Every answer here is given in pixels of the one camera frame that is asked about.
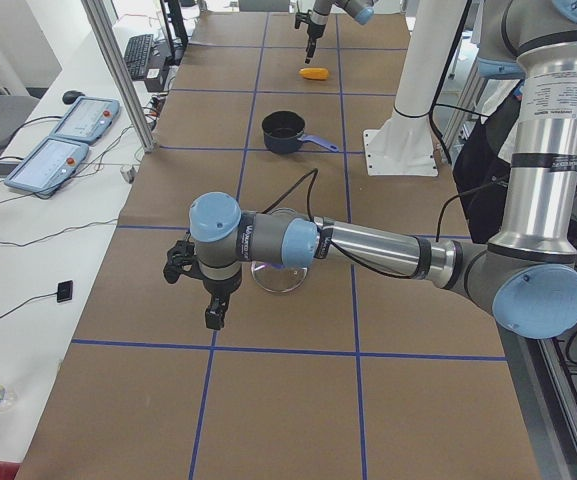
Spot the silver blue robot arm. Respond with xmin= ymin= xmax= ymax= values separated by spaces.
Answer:
xmin=189 ymin=1 xmax=577 ymax=339

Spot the lower teach pendant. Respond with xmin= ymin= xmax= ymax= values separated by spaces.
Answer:
xmin=4 ymin=137 xmax=89 ymax=198

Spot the small black device on table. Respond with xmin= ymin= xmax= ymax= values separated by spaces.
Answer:
xmin=56 ymin=280 xmax=74 ymax=303

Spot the black computer mouse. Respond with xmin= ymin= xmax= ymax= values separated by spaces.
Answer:
xmin=62 ymin=90 xmax=84 ymax=105

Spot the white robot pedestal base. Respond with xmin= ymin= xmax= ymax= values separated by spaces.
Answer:
xmin=364 ymin=0 xmax=471 ymax=177

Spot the dark blue saucepan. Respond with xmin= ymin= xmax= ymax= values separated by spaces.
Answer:
xmin=261 ymin=111 xmax=339 ymax=155

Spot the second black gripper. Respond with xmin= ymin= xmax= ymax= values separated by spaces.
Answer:
xmin=304 ymin=23 xmax=324 ymax=63

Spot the yellow corn cob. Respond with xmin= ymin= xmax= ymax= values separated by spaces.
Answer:
xmin=299 ymin=67 xmax=330 ymax=81

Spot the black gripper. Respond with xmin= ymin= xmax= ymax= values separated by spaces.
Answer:
xmin=202 ymin=272 xmax=242 ymax=330

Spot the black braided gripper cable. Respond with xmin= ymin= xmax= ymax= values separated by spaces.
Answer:
xmin=262 ymin=167 xmax=512 ymax=279

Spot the black keyboard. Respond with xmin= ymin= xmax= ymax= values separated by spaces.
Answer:
xmin=124 ymin=34 xmax=154 ymax=80

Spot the upper teach pendant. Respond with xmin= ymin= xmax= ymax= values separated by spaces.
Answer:
xmin=51 ymin=96 xmax=120 ymax=145

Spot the glass pot lid blue knob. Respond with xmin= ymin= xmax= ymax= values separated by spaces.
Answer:
xmin=251 ymin=208 xmax=308 ymax=293

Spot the teach pendant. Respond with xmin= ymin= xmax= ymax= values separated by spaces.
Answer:
xmin=4 ymin=137 xmax=89 ymax=198
xmin=51 ymin=96 xmax=120 ymax=145

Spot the aluminium frame post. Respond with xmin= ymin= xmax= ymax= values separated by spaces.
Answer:
xmin=81 ymin=0 xmax=155 ymax=153

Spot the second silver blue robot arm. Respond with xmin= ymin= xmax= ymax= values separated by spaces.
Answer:
xmin=306 ymin=0 xmax=374 ymax=39

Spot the person in white shirt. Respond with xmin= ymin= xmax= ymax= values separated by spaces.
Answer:
xmin=453 ymin=80 xmax=524 ymax=244

